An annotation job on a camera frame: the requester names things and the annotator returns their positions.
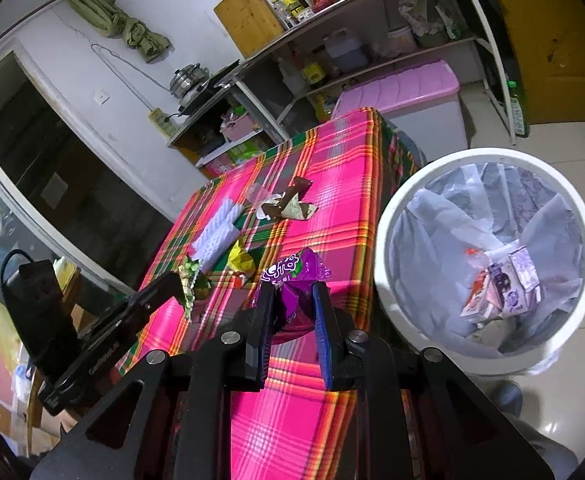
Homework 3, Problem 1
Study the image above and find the pink plaid tablecloth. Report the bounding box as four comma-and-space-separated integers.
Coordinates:
111, 105, 419, 480

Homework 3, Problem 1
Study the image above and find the white metal shelf unit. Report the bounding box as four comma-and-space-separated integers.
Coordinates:
232, 0, 519, 146

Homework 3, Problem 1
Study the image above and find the purple snack wrapper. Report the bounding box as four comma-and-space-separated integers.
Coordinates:
260, 248, 332, 334

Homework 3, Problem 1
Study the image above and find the wooden cutting board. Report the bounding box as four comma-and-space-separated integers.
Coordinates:
213, 0, 284, 58

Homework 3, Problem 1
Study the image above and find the red white drink carton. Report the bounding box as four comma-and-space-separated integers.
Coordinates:
460, 269, 502, 324

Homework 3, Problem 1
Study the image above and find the green snack bag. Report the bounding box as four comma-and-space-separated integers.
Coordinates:
178, 256, 212, 321

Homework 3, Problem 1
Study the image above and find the white trash bag liner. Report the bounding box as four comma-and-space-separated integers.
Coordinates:
388, 162, 583, 359

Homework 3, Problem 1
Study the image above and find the green glass bottle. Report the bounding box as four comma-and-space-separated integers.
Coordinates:
507, 79, 529, 138

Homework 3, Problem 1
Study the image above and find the grey blue plastic container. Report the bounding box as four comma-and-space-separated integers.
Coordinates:
323, 27, 369, 74

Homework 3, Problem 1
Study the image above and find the brown chocolate wrapper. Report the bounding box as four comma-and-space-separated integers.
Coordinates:
259, 177, 312, 220

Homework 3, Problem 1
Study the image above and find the white foam fruit net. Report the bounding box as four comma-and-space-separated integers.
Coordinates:
192, 198, 244, 274

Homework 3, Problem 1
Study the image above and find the purple white milk carton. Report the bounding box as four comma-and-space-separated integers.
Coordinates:
488, 240, 541, 318

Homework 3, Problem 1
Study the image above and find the white round trash bin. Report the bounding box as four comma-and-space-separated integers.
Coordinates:
374, 148, 585, 377

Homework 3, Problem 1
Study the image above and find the pink plastic basket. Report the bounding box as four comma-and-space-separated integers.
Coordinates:
220, 113, 260, 142

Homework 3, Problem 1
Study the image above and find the pink lid storage box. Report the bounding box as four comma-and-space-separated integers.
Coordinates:
332, 60, 468, 162

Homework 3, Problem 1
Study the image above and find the yellow crumpled wrapper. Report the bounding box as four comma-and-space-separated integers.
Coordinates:
227, 240, 257, 278

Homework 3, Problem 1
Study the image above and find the steel cooking pot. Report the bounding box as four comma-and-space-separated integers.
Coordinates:
169, 63, 209, 99

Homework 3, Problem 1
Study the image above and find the white power strip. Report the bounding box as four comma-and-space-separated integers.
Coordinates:
148, 108, 181, 139

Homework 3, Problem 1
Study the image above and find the newsprint paper cone wrapper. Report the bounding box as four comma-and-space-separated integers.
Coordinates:
280, 194, 317, 221

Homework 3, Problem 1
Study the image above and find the olive green cloth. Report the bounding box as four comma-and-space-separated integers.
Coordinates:
67, 0, 171, 63

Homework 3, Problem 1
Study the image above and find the yellow wooden door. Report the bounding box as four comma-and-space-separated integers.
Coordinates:
498, 0, 585, 124

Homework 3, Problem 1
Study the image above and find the clear plastic cup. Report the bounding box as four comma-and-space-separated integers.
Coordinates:
245, 183, 272, 209

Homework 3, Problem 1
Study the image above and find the green oil bottle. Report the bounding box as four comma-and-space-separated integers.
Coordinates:
282, 0, 303, 18

